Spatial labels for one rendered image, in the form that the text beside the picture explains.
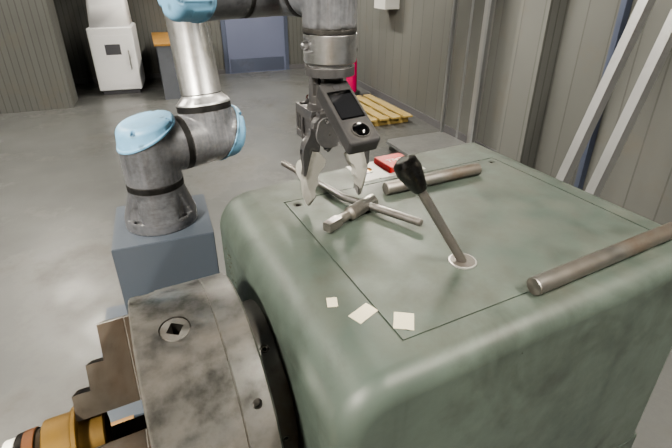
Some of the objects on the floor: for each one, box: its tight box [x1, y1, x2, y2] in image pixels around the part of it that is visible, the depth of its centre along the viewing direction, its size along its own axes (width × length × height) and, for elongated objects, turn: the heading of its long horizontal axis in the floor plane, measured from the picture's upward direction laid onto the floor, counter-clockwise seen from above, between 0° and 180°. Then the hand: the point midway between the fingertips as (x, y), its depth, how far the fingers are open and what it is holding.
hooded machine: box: [86, 0, 145, 95], centre depth 653 cm, size 75×61×134 cm
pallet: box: [356, 94, 413, 126], centre depth 557 cm, size 112×77×10 cm
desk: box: [151, 32, 181, 100], centre depth 676 cm, size 71×138×74 cm, turn 22°
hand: (336, 196), depth 72 cm, fingers open, 8 cm apart
